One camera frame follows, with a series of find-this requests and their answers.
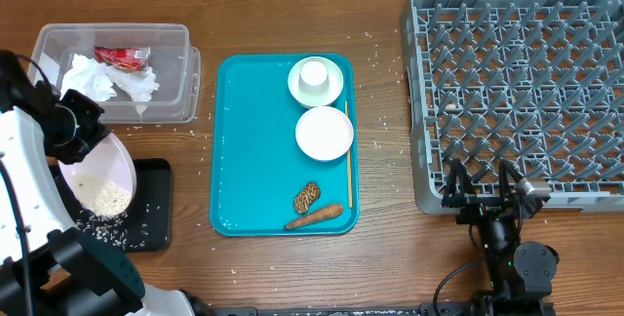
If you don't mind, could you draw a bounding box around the pile of rice grains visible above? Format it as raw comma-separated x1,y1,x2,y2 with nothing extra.
72,174,165,250

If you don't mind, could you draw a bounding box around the clear plastic waste bin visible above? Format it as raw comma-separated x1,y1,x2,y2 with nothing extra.
28,22,201,124

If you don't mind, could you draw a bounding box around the grey dishwasher rack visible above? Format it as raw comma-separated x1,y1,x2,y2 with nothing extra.
401,0,623,214

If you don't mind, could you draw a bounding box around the teal plastic tray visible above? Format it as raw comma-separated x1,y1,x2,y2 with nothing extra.
210,53,360,237

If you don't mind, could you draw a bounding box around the orange carrot piece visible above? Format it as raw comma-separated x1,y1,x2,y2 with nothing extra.
284,203,343,230

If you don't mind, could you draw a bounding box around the white-green bowl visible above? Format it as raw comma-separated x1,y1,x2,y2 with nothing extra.
288,57,344,108

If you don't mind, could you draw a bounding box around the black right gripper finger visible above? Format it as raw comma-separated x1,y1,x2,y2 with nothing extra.
446,158,476,199
498,159,523,198

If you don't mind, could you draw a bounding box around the black waste tray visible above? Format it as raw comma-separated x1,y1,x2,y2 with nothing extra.
49,158,174,253

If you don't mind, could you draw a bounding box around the brown patterned cookie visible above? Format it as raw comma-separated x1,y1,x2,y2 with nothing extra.
293,181,321,215

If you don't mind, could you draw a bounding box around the wooden chopstick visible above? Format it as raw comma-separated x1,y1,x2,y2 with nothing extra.
344,100,353,209

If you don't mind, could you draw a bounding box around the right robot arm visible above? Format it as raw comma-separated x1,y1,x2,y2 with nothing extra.
420,159,560,316

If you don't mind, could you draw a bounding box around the large white plate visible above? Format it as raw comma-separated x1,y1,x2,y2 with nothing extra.
59,133,137,217

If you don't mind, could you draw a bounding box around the white cup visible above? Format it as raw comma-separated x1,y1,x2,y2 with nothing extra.
298,60,329,99

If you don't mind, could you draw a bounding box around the small pink bowl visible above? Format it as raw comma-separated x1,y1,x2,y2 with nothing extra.
295,106,355,162

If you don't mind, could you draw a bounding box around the white tissue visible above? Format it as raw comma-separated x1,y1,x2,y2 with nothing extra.
105,66,160,103
60,54,117,102

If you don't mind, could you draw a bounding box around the crumpled white tissue in bin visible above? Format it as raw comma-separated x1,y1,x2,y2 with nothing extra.
60,54,117,102

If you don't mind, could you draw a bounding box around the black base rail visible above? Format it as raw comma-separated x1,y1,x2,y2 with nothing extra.
208,302,557,316

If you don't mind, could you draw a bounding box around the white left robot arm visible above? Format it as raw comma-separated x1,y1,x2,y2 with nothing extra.
1,51,212,316

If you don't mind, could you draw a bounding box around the red snack wrapper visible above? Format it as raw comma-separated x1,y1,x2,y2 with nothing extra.
94,46,151,71

